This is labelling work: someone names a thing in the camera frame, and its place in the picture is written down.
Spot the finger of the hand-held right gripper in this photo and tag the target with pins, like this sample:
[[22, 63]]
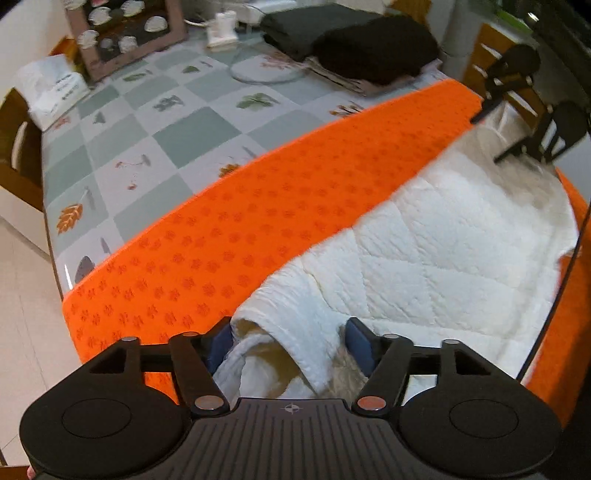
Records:
[[535, 141], [501, 92]]

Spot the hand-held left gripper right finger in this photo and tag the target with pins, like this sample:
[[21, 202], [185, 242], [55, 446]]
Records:
[[359, 342]]

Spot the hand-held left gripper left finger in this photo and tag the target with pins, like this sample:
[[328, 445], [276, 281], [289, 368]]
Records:
[[219, 344]]

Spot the white quilted vest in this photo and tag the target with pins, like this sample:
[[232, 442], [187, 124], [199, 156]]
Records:
[[438, 258]]

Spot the wooden slat-back chair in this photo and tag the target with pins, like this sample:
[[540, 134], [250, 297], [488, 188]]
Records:
[[485, 60]]

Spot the orange patterned mat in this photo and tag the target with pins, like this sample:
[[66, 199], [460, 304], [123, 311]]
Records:
[[231, 240]]

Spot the black folded cloth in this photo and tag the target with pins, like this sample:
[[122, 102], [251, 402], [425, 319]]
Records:
[[378, 50]]

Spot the light grey folded cloth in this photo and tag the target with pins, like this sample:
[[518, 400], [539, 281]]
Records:
[[369, 88]]

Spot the dark grey folded cloth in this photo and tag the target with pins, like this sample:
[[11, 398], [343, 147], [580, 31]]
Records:
[[295, 27]]

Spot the checked leaf-print tablecloth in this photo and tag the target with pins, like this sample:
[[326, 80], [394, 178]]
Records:
[[175, 115]]

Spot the round clear glass plate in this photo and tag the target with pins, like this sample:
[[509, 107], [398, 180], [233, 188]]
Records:
[[258, 71]]

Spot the white power strip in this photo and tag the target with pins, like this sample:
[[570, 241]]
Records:
[[221, 30]]

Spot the white tissue pack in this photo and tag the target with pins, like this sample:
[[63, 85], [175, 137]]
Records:
[[51, 87]]

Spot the brown picture frame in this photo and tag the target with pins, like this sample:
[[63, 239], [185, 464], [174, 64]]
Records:
[[134, 27]]

